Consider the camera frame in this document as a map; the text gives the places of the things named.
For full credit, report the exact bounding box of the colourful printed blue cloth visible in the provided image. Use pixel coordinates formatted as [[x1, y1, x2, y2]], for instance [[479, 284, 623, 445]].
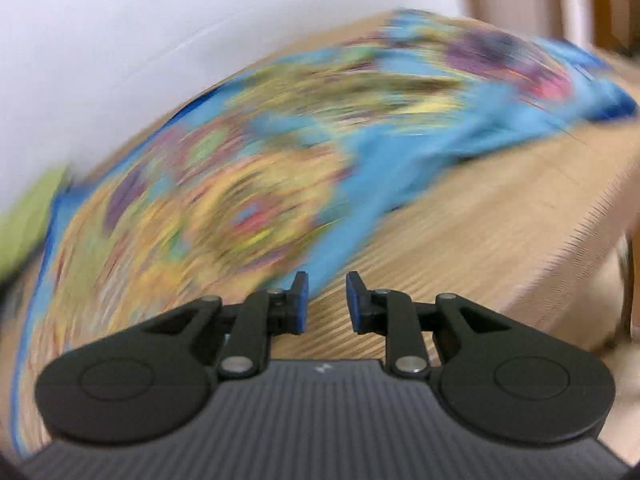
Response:
[[10, 7, 640, 456]]

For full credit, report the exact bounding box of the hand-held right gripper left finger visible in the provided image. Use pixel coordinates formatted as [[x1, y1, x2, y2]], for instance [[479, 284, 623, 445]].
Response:
[[140, 271, 309, 380]]

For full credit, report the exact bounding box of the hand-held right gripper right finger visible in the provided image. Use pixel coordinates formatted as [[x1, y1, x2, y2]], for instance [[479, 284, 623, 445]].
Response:
[[346, 271, 516, 378]]

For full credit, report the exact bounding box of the green folded cloth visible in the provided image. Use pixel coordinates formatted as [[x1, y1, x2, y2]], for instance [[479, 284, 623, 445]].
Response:
[[0, 165, 71, 281]]

